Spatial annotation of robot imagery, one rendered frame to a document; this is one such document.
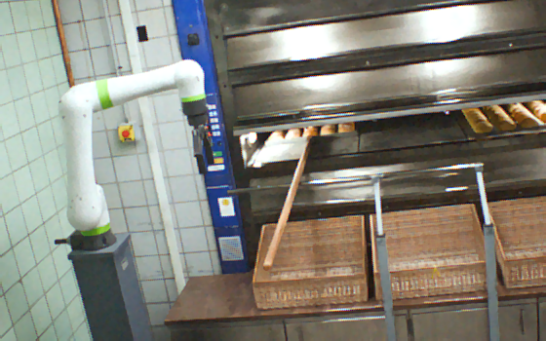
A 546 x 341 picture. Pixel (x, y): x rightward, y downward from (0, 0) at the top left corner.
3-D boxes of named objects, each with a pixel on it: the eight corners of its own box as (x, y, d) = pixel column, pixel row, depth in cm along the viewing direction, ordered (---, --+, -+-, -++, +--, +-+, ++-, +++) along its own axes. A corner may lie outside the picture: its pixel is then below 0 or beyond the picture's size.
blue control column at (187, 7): (282, 238, 573) (242, -15, 520) (300, 237, 570) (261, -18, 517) (239, 361, 389) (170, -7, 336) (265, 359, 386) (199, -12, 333)
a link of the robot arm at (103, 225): (77, 241, 257) (65, 195, 252) (82, 228, 272) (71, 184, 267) (109, 235, 258) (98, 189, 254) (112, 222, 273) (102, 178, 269)
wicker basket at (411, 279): (373, 261, 360) (368, 213, 353) (477, 249, 351) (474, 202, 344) (375, 302, 313) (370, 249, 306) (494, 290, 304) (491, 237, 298)
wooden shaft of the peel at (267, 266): (271, 272, 223) (270, 263, 222) (262, 272, 224) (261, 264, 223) (312, 143, 386) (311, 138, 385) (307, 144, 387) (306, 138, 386)
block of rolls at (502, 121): (460, 111, 408) (460, 103, 406) (537, 102, 399) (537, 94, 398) (475, 134, 350) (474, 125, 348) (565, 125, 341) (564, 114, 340)
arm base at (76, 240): (51, 254, 264) (47, 241, 262) (65, 241, 278) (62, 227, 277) (109, 249, 260) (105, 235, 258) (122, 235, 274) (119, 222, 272)
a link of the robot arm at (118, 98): (113, 108, 251) (105, 80, 248) (115, 104, 262) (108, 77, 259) (205, 86, 254) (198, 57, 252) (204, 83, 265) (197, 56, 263)
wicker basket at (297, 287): (269, 269, 371) (261, 223, 364) (370, 260, 361) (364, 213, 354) (254, 311, 324) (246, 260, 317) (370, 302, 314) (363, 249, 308)
